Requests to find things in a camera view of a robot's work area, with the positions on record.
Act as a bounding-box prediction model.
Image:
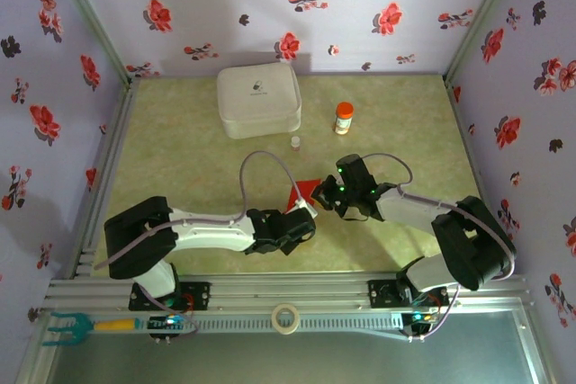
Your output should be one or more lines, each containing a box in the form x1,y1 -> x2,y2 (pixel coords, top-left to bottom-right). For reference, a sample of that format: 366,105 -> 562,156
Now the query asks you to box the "aluminium side rail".
67,77 -> 141,280

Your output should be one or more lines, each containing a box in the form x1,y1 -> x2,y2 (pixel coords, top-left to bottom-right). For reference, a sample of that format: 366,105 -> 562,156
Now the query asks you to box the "white zipper case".
216,62 -> 303,140

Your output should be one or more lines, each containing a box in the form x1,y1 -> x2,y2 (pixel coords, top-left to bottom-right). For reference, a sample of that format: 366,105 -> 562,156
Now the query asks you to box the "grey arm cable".
92,151 -> 302,336
361,152 -> 518,343

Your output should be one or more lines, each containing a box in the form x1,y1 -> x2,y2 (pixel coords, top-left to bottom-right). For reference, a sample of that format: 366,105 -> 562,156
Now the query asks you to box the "white tape roll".
271,303 -> 301,335

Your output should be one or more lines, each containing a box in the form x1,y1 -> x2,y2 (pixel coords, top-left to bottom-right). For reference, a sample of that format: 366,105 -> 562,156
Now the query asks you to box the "red square paper sheet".
287,180 -> 326,213

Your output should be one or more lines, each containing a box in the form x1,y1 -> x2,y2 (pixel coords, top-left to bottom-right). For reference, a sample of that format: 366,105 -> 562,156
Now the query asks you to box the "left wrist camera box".
286,197 -> 320,219

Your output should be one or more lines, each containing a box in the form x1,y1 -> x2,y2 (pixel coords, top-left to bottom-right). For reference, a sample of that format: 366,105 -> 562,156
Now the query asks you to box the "grey left arm cable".
92,151 -> 302,336

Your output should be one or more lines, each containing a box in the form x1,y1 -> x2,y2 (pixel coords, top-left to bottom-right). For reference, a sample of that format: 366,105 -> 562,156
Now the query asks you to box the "grey slotted cable duct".
143,314 -> 406,335

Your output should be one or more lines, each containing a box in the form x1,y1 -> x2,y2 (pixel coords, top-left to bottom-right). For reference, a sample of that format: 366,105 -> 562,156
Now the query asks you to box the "aluminium mounting rail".
42,271 -> 535,316

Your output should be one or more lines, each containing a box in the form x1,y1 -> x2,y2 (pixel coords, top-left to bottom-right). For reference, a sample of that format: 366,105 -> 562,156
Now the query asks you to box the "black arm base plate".
129,281 -> 212,312
367,279 -> 450,308

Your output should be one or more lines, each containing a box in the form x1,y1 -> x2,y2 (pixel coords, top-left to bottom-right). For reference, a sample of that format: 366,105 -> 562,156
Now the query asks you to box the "orange cap pill bottle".
333,102 -> 356,137

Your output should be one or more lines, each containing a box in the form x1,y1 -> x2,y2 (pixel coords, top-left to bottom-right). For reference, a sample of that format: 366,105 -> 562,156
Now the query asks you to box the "black controller board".
147,314 -> 190,345
401,310 -> 440,343

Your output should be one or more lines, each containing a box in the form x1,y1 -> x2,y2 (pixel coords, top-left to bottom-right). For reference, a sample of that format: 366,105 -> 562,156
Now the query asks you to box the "grey right arm cable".
361,152 -> 518,343

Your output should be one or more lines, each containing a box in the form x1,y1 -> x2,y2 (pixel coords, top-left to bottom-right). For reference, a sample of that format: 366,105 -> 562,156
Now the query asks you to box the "teal rake yellow handle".
42,311 -> 145,348

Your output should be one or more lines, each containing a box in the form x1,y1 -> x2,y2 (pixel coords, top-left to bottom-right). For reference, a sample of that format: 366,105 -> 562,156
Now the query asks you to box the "aluminium frame post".
443,0 -> 527,84
42,0 -> 139,86

